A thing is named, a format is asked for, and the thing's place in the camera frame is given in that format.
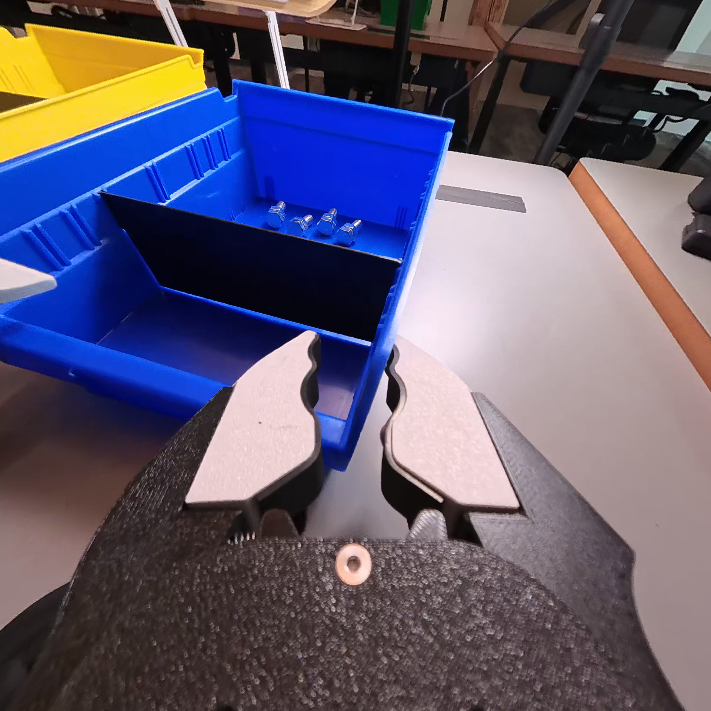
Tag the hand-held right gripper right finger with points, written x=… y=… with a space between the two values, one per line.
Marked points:
x=444 y=444

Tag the office desk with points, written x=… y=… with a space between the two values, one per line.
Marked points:
x=444 y=39
x=639 y=58

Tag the yellow storage bin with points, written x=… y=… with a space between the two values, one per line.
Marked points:
x=111 y=72

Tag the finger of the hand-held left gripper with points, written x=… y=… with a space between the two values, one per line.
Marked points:
x=22 y=283

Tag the black light stand pole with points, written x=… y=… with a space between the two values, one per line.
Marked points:
x=583 y=72

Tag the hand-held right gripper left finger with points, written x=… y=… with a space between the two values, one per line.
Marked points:
x=261 y=433

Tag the green box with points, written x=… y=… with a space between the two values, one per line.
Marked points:
x=405 y=14

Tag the black cube device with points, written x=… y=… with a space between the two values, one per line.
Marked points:
x=701 y=191

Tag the blue storage bin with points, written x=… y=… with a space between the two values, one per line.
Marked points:
x=194 y=333

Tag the black bin divider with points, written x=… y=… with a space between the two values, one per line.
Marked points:
x=16 y=103

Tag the black flat box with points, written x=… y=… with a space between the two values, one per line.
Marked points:
x=697 y=239

